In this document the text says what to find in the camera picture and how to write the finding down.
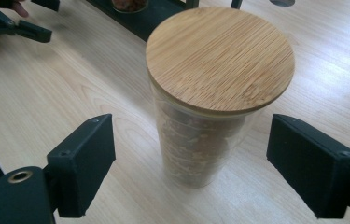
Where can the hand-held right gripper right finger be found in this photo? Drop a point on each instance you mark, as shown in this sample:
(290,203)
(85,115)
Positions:
(312,168)

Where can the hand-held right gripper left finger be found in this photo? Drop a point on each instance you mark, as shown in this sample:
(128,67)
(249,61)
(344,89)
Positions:
(79,165)

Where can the medium glass jar bamboo lid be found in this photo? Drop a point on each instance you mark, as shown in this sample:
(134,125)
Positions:
(129,4)

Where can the black metal two-tier rack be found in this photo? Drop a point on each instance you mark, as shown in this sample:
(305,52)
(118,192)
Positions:
(151,21)

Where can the tall glass jar bamboo lid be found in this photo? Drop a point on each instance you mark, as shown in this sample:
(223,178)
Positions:
(219,59)

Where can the grey round table grommet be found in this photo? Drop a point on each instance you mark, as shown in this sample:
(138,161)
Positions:
(281,2)

